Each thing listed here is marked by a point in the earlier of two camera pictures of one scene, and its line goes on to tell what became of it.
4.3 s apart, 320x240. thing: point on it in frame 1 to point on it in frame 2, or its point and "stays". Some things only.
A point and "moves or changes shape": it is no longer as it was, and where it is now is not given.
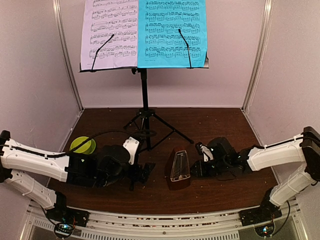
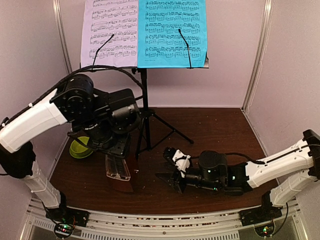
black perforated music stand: (146, 113) moves or changes shape
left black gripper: (135, 176) to (119, 149)
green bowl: (83, 145) stays
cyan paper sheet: (160, 43) stays
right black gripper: (199, 169) to (177, 182)
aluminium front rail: (214, 226) stays
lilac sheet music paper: (103, 18) stays
